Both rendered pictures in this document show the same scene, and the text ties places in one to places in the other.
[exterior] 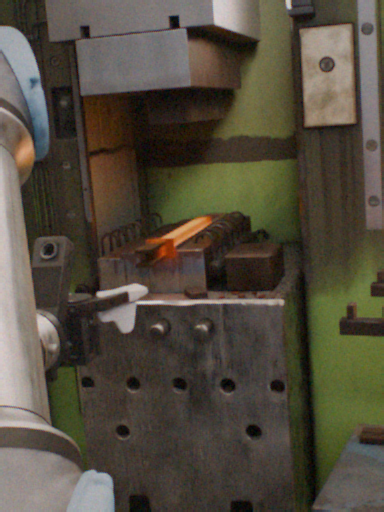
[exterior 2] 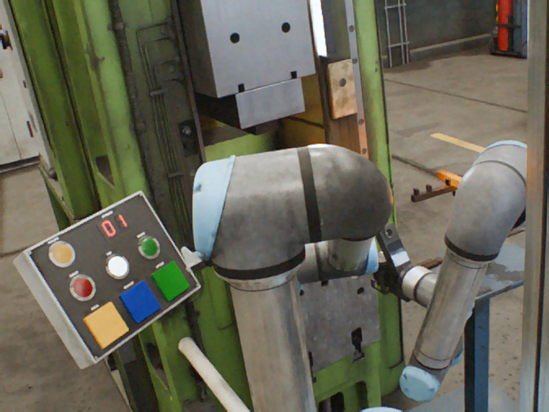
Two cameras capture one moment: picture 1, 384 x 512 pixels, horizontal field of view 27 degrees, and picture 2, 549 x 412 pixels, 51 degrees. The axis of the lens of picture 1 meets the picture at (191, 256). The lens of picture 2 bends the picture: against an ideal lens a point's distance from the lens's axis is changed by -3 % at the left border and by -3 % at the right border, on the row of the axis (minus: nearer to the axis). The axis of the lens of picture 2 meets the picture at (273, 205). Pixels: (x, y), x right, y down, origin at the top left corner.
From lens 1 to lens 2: 1.26 m
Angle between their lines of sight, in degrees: 42
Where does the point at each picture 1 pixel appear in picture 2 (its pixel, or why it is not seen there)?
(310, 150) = (334, 131)
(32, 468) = not seen: outside the picture
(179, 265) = not seen: hidden behind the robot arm
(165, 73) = (291, 105)
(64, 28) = (227, 87)
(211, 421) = (341, 295)
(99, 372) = not seen: hidden behind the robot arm
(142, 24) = (276, 78)
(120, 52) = (264, 97)
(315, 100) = (338, 103)
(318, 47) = (338, 73)
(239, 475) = (354, 316)
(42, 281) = (395, 249)
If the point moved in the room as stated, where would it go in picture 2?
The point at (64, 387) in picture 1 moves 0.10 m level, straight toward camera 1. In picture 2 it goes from (206, 317) to (231, 324)
